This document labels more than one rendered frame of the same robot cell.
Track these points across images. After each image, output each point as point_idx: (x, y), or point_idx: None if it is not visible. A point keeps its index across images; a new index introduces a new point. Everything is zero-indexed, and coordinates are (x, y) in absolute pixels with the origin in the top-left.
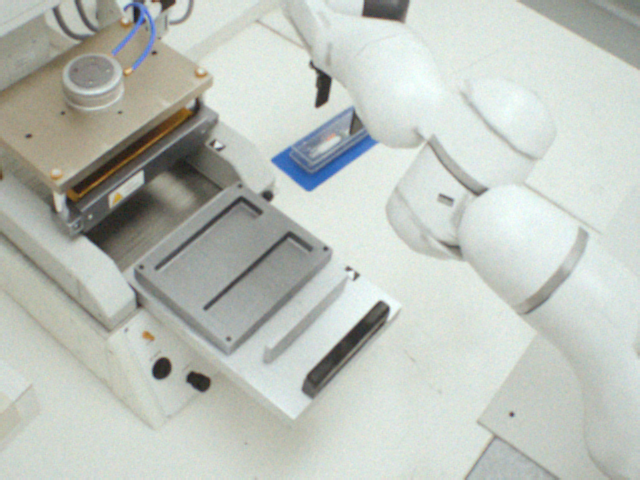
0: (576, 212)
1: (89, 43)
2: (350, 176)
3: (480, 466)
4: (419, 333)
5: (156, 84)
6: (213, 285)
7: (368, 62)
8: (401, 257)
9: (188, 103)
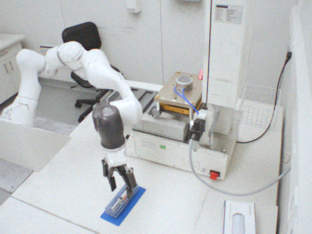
0: (23, 204)
1: (196, 96)
2: (114, 192)
3: (71, 130)
4: (87, 152)
5: (168, 91)
6: (137, 92)
7: (104, 55)
8: (93, 170)
9: (166, 123)
